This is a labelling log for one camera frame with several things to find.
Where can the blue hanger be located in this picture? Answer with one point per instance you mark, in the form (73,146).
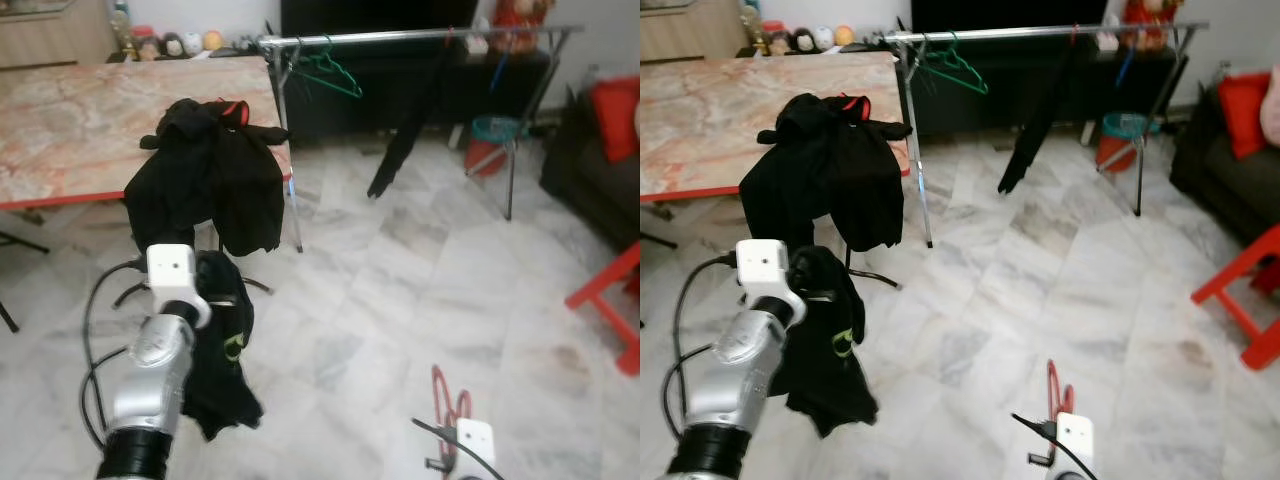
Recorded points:
(497,75)
(1124,70)

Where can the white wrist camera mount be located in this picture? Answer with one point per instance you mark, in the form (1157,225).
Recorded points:
(478,445)
(762,265)
(170,270)
(1075,440)

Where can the pink Hello Kitty plush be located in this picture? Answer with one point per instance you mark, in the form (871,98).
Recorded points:
(1272,110)

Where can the black TV cabinet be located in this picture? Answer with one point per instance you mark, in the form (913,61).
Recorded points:
(460,90)
(1090,90)

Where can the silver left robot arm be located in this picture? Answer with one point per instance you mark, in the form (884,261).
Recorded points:
(735,380)
(150,380)

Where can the orange round doll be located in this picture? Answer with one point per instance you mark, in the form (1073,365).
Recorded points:
(213,40)
(845,35)

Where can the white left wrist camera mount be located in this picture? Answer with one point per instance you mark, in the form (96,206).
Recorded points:
(170,270)
(762,265)

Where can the black shirt green logo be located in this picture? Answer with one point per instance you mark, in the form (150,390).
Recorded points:
(820,390)
(1035,135)
(405,140)
(215,390)

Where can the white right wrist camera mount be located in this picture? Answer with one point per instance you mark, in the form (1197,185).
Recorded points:
(478,445)
(1075,440)

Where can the small white ornament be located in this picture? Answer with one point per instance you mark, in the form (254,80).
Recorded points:
(1107,40)
(478,43)

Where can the silver metal clothes rack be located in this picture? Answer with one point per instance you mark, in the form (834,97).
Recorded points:
(400,37)
(1020,35)

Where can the light wood cabinet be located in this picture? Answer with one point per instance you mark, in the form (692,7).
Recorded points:
(50,40)
(690,35)

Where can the red gold figurine statue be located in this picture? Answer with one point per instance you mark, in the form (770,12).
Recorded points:
(520,25)
(1150,20)

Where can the black clothes pile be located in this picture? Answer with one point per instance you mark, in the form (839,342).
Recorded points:
(200,180)
(820,170)

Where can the red plastic stool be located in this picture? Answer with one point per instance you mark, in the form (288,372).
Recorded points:
(603,278)
(1235,265)

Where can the dark round doll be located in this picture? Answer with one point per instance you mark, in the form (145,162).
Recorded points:
(172,45)
(803,40)

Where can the white round doll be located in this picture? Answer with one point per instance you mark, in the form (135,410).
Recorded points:
(193,43)
(822,38)

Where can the jar with red lid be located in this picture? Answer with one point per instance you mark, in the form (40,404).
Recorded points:
(146,42)
(777,38)

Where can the gold ornament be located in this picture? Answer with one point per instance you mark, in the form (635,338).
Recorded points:
(122,25)
(750,20)

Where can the red cushion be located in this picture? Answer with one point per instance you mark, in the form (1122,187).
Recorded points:
(1240,115)
(615,115)

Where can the dark grey sofa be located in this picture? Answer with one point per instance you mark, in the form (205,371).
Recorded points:
(590,180)
(1215,180)

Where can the black television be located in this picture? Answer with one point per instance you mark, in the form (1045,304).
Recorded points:
(380,15)
(1000,12)

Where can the marble table red edge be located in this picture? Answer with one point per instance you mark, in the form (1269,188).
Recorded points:
(80,120)
(700,110)

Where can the red bucket teal rim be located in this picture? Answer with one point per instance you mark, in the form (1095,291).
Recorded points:
(1112,152)
(485,155)

